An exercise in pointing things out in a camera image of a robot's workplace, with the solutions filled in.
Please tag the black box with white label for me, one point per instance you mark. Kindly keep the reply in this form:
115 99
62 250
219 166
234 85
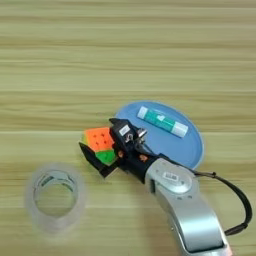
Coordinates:
125 130

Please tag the clear tape roll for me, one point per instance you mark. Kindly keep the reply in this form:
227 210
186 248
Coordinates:
33 213

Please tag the green white glue stick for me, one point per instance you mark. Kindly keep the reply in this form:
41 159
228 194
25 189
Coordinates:
161 120

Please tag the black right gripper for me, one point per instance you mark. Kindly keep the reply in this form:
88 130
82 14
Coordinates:
133 161

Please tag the blue round plate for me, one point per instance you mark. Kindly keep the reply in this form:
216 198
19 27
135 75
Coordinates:
180 148

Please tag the colourful puzzle cube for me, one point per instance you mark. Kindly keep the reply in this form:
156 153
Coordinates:
98 138

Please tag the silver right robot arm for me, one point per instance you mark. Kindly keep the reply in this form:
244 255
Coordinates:
190 206

